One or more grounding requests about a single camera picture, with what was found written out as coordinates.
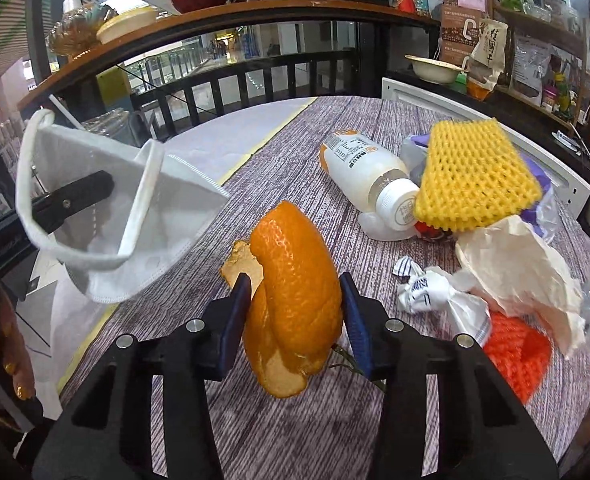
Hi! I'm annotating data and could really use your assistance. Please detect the beige paper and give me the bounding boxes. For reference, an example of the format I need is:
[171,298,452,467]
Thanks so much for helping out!
[455,214,586,359]

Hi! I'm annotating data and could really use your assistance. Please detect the purple plastic bag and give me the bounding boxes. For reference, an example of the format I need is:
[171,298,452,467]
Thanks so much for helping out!
[400,133,561,241]

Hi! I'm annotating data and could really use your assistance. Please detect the orange peel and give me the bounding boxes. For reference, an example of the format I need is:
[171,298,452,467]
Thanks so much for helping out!
[220,200,342,399]

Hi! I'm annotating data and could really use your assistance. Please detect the yellow foam fruit net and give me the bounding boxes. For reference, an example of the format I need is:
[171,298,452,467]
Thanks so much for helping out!
[414,119,543,233]

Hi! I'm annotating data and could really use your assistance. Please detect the white plastic milk bottle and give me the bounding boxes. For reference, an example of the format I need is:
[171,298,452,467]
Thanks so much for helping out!
[319,130,418,242]

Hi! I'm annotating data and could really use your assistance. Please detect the red white snack wrapper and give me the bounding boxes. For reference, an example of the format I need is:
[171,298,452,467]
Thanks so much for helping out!
[414,221,453,243]

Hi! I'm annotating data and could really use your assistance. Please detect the left hand painted nails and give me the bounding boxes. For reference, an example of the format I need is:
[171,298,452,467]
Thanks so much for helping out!
[0,286,36,401]

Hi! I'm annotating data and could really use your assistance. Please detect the orange foam fruit net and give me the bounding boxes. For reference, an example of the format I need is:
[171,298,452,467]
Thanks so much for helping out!
[484,311,552,404]

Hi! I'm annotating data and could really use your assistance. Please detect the blue white candy wrapper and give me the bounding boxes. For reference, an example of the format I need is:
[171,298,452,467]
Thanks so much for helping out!
[392,256,492,347]

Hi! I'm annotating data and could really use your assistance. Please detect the yellow bowl on shelf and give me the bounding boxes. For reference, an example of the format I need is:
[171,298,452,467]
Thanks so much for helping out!
[96,6,158,44]

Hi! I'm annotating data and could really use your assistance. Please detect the white drawer cabinet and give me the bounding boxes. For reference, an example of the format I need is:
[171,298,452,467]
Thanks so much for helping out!
[382,77,590,219]

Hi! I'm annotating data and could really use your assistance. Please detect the brown paper bag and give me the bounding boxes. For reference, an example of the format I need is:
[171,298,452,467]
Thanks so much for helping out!
[466,18,508,101]

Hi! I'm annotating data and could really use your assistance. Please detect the cream bowl on counter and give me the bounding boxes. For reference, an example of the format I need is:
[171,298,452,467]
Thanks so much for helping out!
[404,54,466,86]

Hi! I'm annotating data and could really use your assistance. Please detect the curved wooden rail shelf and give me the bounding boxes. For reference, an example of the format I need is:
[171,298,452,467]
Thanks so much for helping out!
[18,0,440,116]

